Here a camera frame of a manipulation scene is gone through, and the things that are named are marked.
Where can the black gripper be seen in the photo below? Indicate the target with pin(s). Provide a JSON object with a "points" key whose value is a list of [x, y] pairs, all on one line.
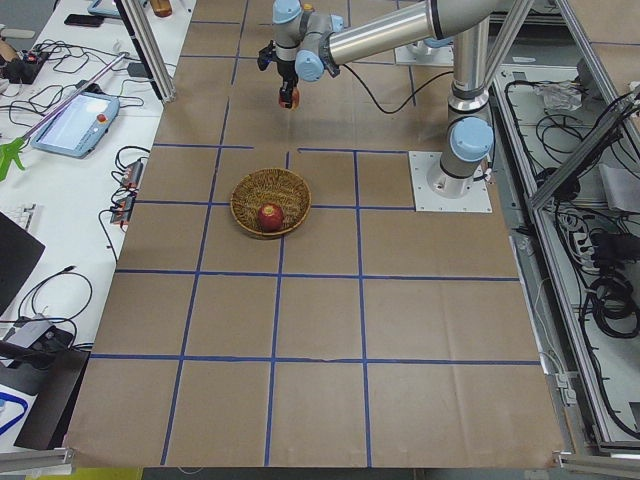
{"points": [[286, 71]]}

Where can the red yellow apple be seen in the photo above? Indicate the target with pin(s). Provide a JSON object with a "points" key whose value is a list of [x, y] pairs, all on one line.
{"points": [[295, 98]]}

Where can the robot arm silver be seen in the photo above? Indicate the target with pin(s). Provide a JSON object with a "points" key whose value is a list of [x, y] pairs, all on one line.
{"points": [[307, 44]]}

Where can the woven wicker basket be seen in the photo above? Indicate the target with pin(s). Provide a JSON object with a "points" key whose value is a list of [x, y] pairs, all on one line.
{"points": [[276, 186]]}

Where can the dark red apple in basket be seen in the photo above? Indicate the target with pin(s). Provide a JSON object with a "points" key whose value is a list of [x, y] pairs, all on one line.
{"points": [[270, 217]]}

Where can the orange usb hub upper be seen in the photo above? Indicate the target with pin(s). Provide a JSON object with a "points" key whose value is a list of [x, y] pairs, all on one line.
{"points": [[132, 174]]}

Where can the orange usb hub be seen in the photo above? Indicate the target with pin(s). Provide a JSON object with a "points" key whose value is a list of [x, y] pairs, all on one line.
{"points": [[132, 174], [122, 210]]}

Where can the orange usb hub lower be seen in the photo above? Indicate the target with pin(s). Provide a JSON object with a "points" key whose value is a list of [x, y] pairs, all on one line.
{"points": [[122, 210]]}

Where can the blue teach pendant tablet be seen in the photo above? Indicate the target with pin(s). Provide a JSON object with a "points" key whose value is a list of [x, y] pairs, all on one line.
{"points": [[76, 130]]}

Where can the black smartphone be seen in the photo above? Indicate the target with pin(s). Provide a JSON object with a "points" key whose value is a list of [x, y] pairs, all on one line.
{"points": [[80, 20]]}

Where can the black laptop corner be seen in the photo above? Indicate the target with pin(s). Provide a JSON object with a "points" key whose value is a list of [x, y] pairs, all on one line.
{"points": [[20, 253]]}

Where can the black box on desk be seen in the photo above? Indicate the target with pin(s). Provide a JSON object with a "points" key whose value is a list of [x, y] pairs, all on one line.
{"points": [[48, 419]]}

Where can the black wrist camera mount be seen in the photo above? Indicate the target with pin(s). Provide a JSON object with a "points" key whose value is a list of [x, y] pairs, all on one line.
{"points": [[266, 56]]}

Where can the aluminium frame post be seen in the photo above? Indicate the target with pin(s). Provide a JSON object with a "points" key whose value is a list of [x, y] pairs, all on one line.
{"points": [[145, 44]]}

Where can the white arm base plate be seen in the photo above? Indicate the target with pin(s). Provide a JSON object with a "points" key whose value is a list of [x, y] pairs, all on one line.
{"points": [[450, 200]]}

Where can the green handled reacher tool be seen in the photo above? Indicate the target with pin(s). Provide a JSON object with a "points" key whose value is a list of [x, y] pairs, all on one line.
{"points": [[10, 152]]}

